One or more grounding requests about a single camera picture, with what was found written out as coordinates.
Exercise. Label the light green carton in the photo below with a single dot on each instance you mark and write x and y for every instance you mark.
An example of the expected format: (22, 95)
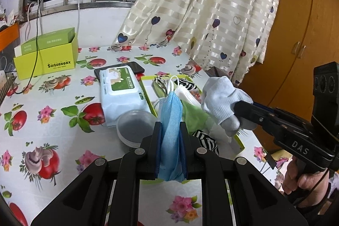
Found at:
(53, 39)

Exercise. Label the floral fruit print tablecloth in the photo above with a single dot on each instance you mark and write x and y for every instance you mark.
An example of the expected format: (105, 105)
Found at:
(66, 136)

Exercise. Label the blue face mask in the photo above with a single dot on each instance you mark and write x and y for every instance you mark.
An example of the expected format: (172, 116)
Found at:
(170, 122)

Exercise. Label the beige heart print curtain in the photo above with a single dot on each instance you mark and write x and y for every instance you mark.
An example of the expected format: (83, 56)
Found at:
(212, 3)

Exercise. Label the wooden wardrobe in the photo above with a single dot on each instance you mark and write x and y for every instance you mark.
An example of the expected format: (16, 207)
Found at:
(304, 16)

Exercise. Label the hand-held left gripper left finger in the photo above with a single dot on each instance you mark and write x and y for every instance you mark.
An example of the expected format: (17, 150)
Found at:
(158, 151)

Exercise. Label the clear red print plastic wrapper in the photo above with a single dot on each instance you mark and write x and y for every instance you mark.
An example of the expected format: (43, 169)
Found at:
(196, 96)

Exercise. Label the black white striped sock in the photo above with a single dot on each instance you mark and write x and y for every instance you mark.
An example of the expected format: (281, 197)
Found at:
(206, 141)
(189, 85)

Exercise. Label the green shallow cardboard box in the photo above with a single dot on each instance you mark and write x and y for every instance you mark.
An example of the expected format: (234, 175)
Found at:
(148, 93)

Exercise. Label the brown patterned cloth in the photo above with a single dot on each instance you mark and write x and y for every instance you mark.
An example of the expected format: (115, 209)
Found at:
(217, 72)

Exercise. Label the orange box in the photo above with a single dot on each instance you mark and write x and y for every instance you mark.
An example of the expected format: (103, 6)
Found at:
(9, 36)

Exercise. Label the green cloth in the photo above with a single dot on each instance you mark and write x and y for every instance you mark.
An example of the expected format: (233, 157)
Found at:
(194, 114)

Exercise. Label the person's right hand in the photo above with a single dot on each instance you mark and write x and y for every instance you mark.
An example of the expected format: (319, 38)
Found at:
(294, 175)

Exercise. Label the green sock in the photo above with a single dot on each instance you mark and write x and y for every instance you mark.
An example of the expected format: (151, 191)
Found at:
(159, 89)

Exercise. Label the dark patterned box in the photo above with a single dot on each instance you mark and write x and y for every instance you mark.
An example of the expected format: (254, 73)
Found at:
(6, 60)

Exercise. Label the clear plastic container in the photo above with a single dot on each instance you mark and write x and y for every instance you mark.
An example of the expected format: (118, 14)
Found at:
(135, 128)

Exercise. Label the wet wipes pack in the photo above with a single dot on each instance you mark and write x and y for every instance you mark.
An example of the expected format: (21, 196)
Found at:
(121, 93)

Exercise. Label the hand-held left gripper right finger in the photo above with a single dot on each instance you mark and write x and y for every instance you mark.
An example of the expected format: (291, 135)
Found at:
(183, 151)

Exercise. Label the white towel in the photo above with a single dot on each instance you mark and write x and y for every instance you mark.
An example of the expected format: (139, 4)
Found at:
(222, 137)

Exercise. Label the white face mask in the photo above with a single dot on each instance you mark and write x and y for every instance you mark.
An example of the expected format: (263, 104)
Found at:
(185, 95)

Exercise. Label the black smartphone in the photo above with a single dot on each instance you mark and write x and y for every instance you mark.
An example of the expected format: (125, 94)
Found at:
(135, 67)

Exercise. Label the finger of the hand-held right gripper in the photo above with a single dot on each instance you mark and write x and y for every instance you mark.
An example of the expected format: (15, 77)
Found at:
(249, 112)
(267, 109)

